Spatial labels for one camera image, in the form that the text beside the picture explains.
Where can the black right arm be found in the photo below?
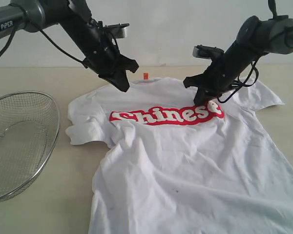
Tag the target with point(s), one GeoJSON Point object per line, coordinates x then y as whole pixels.
{"type": "Point", "coordinates": [254, 40]}

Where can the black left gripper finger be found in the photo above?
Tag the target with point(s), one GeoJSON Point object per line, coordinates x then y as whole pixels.
{"type": "Point", "coordinates": [128, 64]}
{"type": "Point", "coordinates": [119, 80]}

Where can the orange tag on table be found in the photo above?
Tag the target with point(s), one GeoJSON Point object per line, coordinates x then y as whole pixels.
{"type": "Point", "coordinates": [145, 76]}

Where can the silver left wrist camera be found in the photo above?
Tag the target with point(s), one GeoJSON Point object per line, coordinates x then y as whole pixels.
{"type": "Point", "coordinates": [117, 31]}

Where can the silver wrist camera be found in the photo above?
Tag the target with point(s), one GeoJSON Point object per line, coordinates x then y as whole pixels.
{"type": "Point", "coordinates": [206, 52]}
{"type": "Point", "coordinates": [117, 31]}

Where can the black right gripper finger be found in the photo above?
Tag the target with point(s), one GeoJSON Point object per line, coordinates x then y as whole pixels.
{"type": "Point", "coordinates": [197, 81]}
{"type": "Point", "coordinates": [203, 96]}

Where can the white t-shirt red logo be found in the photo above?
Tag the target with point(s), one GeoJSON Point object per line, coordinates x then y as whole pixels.
{"type": "Point", "coordinates": [177, 168]}

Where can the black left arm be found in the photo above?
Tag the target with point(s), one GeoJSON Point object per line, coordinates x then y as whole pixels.
{"type": "Point", "coordinates": [74, 16]}

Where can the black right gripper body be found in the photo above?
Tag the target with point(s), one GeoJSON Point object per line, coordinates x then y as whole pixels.
{"type": "Point", "coordinates": [223, 70]}

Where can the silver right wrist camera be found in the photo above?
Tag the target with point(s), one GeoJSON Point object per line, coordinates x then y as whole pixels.
{"type": "Point", "coordinates": [206, 52]}

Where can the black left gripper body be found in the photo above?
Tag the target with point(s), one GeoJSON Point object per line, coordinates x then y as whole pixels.
{"type": "Point", "coordinates": [103, 57]}

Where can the silver wire mesh basket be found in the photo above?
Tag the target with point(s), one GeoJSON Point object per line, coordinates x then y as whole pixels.
{"type": "Point", "coordinates": [29, 129]}

